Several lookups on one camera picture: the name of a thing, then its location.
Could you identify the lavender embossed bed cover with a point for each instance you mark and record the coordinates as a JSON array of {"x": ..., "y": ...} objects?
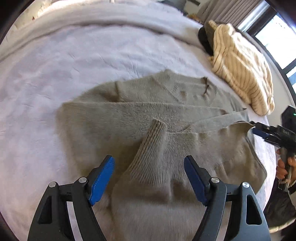
[{"x": 67, "y": 52}]

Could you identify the grey window curtain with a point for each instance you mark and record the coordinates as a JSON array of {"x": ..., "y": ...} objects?
[{"x": 226, "y": 11}]

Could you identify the olive green knit sweater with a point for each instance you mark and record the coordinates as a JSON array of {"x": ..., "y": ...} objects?
[{"x": 149, "y": 126}]

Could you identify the person's right hand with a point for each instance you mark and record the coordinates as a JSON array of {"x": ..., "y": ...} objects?
[{"x": 281, "y": 172}]

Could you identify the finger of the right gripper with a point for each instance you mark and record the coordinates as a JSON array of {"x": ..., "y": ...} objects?
[
  {"x": 263, "y": 132},
  {"x": 258, "y": 124}
]

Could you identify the cream striped fleece garment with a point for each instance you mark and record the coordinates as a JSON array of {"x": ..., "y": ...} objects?
[{"x": 242, "y": 66}]

